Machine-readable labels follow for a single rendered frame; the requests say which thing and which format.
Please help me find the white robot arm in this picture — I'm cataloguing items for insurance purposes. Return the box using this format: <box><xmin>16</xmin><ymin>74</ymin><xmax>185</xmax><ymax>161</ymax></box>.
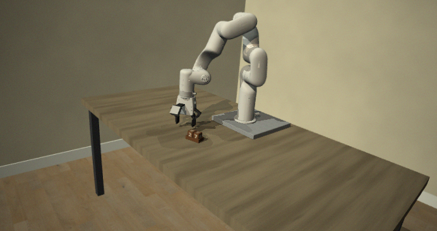
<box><xmin>179</xmin><ymin>12</ymin><xmax>268</xmax><ymax>124</ymax></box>

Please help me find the brown number cube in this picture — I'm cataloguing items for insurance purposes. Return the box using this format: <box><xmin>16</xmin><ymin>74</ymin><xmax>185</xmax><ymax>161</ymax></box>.
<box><xmin>193</xmin><ymin>131</ymin><xmax>202</xmax><ymax>139</ymax></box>
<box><xmin>188</xmin><ymin>129</ymin><xmax>196</xmax><ymax>138</ymax></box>

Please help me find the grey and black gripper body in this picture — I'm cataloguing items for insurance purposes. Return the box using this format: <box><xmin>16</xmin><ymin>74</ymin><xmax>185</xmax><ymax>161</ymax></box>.
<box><xmin>176</xmin><ymin>95</ymin><xmax>196</xmax><ymax>116</ymax></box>

